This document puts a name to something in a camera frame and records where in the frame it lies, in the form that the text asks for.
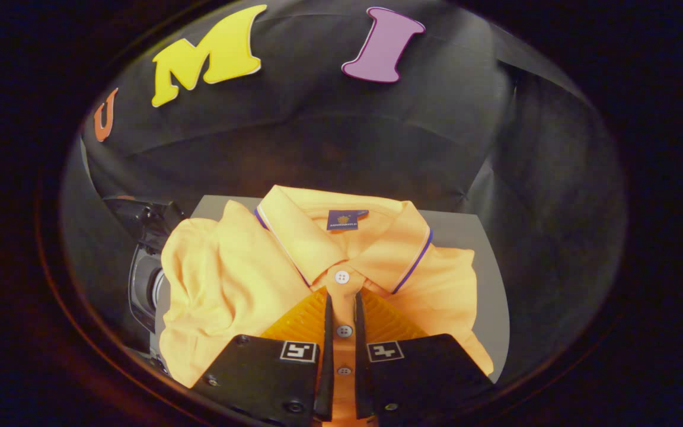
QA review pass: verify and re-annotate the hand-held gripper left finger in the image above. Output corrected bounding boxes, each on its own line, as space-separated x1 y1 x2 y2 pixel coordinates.
192 292 334 425

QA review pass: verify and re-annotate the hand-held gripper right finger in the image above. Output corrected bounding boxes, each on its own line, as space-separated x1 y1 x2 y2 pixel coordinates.
353 291 493 427

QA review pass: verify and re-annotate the orange polo shirt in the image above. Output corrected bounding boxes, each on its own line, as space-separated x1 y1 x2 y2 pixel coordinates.
159 185 494 425

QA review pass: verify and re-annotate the dark grey washing machine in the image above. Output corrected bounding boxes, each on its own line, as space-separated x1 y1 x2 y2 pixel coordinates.
104 196 185 374

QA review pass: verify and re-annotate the grey cabinet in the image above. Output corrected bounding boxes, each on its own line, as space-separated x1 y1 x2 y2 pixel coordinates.
190 196 509 383

